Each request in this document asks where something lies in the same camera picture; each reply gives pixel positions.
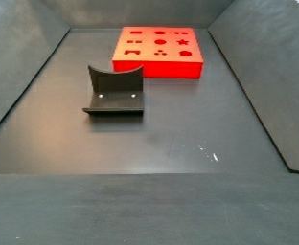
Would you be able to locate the red shape sorter block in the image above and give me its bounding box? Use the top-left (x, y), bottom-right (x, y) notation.
top-left (112, 27), bottom-right (204, 79)

